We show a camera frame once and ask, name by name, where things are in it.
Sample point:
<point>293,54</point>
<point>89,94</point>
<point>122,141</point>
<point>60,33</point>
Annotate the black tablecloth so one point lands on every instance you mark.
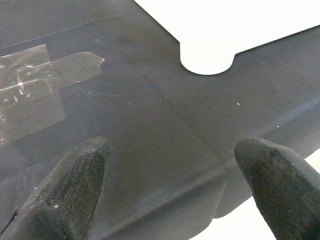
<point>150,125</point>

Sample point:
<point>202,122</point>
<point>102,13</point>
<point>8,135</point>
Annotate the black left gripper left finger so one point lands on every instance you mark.
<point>67,195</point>

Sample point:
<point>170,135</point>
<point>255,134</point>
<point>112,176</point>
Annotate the white plastic table top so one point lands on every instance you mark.
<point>207,57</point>

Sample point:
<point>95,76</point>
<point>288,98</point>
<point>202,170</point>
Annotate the clear adhesive tape strip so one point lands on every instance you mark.
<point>80,67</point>
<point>30,112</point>

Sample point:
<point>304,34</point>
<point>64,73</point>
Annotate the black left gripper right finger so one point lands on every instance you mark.
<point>285,195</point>

